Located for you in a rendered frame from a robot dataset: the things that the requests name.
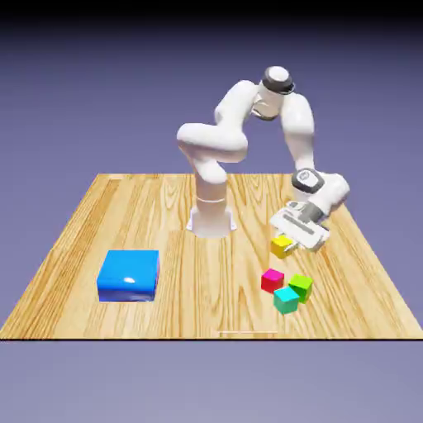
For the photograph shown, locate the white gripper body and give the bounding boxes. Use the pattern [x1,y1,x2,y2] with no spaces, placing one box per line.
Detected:
[269,207,330,253]

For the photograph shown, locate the small yellow cube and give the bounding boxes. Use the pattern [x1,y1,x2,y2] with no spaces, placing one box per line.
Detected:
[270,235,294,259]

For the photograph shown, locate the small magenta cube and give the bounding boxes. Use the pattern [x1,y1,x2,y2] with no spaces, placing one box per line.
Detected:
[260,268,286,294]

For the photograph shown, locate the small green cube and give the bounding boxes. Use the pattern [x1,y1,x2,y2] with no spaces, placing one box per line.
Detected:
[288,273,314,305]

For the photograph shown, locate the small cyan cube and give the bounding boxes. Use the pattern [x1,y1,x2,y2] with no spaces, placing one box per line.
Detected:
[273,286,301,316]

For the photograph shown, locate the large blue box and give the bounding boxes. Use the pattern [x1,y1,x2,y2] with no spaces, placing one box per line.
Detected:
[96,250,160,303]

